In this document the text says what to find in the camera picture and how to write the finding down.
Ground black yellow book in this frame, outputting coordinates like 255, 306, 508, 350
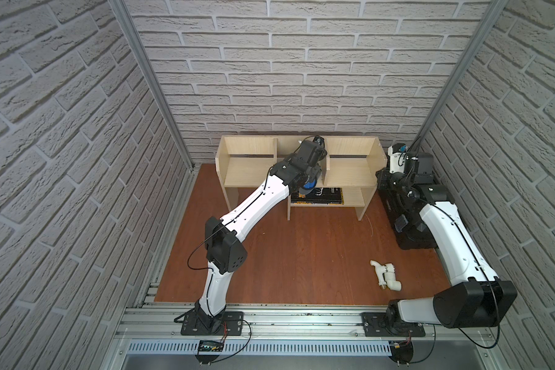
291, 187, 344, 205

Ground black toolbox grey latches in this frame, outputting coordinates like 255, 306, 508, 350
379, 173, 455, 250

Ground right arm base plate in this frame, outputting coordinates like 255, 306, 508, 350
360, 312, 426, 338

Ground grey and blue cloth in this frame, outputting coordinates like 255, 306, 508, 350
298, 180, 317, 195

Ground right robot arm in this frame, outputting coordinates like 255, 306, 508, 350
378, 144, 517, 329

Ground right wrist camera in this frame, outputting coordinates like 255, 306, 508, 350
387, 143, 407, 174

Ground left controller board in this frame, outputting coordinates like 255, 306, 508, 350
195, 340, 224, 365

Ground white plastic pipe fitting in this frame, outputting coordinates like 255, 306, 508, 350
370, 260, 402, 291

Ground light wooden bookshelf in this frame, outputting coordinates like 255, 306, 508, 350
215, 136, 387, 218

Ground aluminium rail frame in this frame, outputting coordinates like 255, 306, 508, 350
115, 302, 493, 343

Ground right controller board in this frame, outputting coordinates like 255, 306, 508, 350
389, 341, 414, 366

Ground white vent grille strip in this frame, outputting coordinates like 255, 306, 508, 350
126, 339, 392, 357

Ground controller board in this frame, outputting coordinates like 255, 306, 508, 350
195, 340, 224, 365
389, 341, 414, 366

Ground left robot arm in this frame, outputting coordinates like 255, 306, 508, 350
194, 136, 328, 333

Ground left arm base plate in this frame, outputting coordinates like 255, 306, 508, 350
180, 309, 244, 336

